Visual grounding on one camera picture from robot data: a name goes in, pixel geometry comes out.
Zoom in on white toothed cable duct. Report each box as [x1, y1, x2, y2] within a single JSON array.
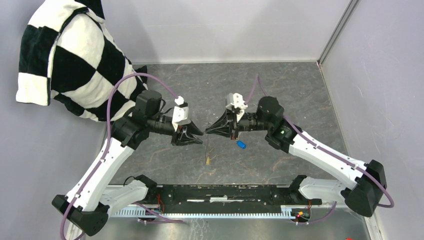
[[111, 206, 295, 220]]

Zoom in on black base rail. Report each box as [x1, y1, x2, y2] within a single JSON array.
[[141, 184, 323, 214]]

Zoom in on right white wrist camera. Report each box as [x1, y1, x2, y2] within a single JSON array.
[[225, 93, 248, 114]]

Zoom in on blue tagged key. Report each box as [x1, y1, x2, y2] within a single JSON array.
[[235, 140, 247, 149]]

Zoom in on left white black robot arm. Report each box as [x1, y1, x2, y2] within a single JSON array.
[[52, 90, 204, 236]]

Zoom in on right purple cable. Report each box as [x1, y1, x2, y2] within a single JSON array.
[[245, 73, 395, 209]]

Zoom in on purple cable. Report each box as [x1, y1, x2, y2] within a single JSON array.
[[59, 72, 181, 240], [245, 73, 395, 209]]

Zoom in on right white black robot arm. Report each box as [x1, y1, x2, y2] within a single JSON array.
[[205, 93, 394, 217]]

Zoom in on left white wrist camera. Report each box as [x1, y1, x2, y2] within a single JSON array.
[[171, 96, 191, 129]]

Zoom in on aluminium corner profile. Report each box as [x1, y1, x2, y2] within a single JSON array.
[[316, 0, 360, 69]]

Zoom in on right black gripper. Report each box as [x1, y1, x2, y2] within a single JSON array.
[[205, 107, 271, 141]]

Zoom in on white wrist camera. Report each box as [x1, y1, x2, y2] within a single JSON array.
[[171, 96, 191, 129], [225, 93, 248, 114]]

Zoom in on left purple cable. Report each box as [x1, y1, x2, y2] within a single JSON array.
[[59, 72, 181, 240]]

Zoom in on black white checkered cloth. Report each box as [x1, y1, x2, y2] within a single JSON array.
[[15, 0, 148, 122]]

